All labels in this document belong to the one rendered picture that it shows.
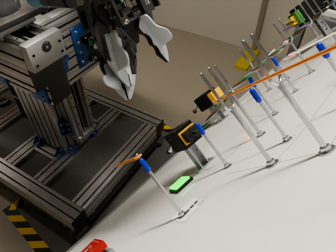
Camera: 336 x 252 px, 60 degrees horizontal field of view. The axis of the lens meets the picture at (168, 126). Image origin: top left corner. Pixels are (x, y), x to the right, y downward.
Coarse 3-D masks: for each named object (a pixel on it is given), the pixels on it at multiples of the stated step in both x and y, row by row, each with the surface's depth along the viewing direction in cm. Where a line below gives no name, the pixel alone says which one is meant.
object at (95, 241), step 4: (92, 240) 46; (96, 240) 44; (100, 240) 43; (88, 244) 45; (92, 244) 44; (96, 244) 42; (100, 244) 42; (104, 244) 42; (84, 248) 45; (88, 248) 43; (92, 248) 42; (96, 248) 42; (100, 248) 42; (104, 248) 42
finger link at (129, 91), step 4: (128, 68) 64; (128, 72) 64; (132, 76) 64; (132, 80) 64; (132, 84) 64; (128, 88) 64; (132, 88) 64; (128, 92) 64; (132, 92) 64; (128, 96) 64
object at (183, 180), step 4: (184, 176) 54; (188, 176) 53; (180, 180) 53; (184, 180) 52; (188, 180) 52; (172, 184) 55; (176, 184) 53; (180, 184) 52; (184, 184) 52; (172, 188) 53; (176, 188) 51; (180, 188) 51; (172, 192) 53; (176, 192) 51
